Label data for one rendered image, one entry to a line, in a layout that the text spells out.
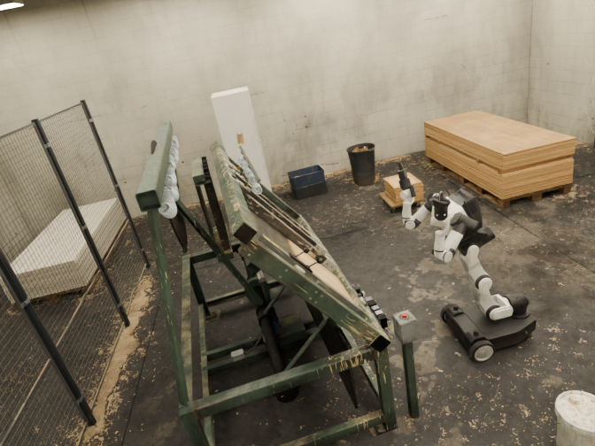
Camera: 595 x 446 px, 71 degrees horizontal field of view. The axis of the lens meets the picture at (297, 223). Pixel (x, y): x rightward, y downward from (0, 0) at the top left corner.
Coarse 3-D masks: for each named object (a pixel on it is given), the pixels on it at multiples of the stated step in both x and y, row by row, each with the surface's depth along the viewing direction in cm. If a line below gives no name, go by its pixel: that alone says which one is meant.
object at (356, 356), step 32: (192, 256) 446; (256, 288) 380; (288, 320) 398; (320, 320) 360; (352, 352) 274; (384, 352) 275; (256, 384) 265; (288, 384) 266; (352, 384) 294; (384, 384) 287; (192, 416) 257; (384, 416) 299
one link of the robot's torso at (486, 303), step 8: (488, 280) 337; (472, 288) 355; (480, 288) 339; (488, 288) 339; (480, 296) 344; (488, 296) 349; (480, 304) 358; (488, 304) 353; (496, 304) 354; (488, 312) 354
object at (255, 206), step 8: (240, 184) 299; (248, 192) 305; (248, 200) 307; (256, 208) 311; (264, 208) 313; (264, 216) 314; (272, 216) 316; (272, 224) 318; (280, 224) 320; (280, 232) 323; (288, 232) 324; (296, 240) 329; (304, 240) 330; (304, 248) 333; (312, 248) 335; (320, 256) 339; (328, 264) 344
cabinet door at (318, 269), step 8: (288, 240) 313; (296, 248) 311; (304, 256) 309; (320, 264) 329; (320, 272) 305; (328, 272) 330; (328, 280) 305; (336, 280) 327; (336, 288) 300; (344, 288) 322
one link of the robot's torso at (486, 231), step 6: (480, 228) 330; (486, 228) 327; (480, 234) 321; (486, 234) 322; (492, 234) 324; (468, 240) 322; (474, 240) 323; (480, 240) 324; (486, 240) 324; (462, 252) 328
